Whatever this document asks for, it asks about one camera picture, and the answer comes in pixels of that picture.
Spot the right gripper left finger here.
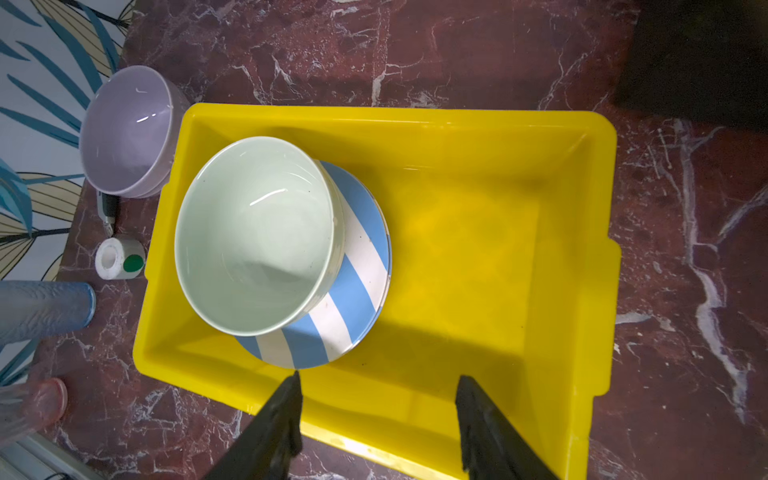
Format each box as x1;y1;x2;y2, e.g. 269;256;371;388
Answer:
204;371;303;480

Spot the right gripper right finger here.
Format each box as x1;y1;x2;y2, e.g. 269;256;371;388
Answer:
455;375;556;480

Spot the yellow plastic bin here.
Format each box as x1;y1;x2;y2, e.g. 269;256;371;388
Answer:
133;103;621;479

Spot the pale green bowl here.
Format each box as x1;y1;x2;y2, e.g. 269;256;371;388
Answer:
174;136;345;336

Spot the lilac bowl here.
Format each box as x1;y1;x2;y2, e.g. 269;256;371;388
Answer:
79;65;191;198

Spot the white tape roll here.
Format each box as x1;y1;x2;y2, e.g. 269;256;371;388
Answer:
95;235;146;280

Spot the pink translucent cup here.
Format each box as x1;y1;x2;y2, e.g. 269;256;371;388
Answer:
1;378;68;448

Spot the grey translucent cup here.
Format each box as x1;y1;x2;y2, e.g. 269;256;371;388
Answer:
1;281;96;346

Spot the grey folding knife tool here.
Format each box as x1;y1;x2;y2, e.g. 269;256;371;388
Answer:
97;191;119;237

